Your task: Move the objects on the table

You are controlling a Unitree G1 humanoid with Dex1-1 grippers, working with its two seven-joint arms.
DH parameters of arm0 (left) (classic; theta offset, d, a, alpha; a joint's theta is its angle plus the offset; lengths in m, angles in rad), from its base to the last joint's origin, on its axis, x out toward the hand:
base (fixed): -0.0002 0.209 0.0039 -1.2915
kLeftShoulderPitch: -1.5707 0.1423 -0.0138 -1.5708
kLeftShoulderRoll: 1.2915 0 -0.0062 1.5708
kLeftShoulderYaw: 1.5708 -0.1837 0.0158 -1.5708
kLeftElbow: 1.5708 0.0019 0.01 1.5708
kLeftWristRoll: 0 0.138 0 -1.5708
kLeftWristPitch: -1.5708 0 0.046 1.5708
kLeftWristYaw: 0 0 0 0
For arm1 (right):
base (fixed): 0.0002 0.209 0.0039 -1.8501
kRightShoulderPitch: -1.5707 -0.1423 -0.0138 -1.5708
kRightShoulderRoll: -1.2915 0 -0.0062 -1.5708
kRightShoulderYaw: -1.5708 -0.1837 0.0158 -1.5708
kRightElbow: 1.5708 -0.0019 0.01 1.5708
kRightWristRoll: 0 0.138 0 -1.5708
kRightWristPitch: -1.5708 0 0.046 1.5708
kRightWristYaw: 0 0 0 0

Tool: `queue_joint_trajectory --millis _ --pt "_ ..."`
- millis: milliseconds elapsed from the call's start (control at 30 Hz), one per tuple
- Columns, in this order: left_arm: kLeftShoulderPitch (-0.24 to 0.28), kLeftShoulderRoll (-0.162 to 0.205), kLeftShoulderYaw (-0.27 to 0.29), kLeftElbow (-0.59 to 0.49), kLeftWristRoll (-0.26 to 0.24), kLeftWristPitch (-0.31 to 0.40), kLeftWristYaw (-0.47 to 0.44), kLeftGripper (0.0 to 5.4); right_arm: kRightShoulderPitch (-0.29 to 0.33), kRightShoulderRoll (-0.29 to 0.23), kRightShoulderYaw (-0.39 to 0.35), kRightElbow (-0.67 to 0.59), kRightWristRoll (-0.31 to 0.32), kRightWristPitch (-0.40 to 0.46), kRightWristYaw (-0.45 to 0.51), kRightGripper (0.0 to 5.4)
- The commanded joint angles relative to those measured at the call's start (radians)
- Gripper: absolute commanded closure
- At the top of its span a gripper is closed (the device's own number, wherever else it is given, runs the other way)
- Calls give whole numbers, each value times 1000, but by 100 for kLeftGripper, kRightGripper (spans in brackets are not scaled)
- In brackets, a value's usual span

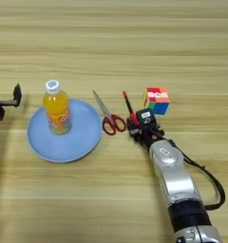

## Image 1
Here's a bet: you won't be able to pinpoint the red and black marker pen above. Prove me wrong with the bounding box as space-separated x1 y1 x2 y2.
122 90 141 128

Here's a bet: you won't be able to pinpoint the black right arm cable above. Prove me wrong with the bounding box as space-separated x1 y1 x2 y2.
168 138 227 212

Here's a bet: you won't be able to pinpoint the red handled scissors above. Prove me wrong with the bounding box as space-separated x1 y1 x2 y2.
92 89 127 137

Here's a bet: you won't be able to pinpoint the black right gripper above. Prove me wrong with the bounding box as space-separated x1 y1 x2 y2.
125 117 166 149

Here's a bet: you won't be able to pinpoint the multicoloured puzzle cube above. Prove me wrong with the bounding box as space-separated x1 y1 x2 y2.
142 86 171 116

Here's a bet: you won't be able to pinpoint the orange juice bottle white cap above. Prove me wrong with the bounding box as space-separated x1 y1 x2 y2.
42 79 73 136

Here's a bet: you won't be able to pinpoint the light blue round plate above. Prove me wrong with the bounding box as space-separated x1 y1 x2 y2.
26 98 104 164

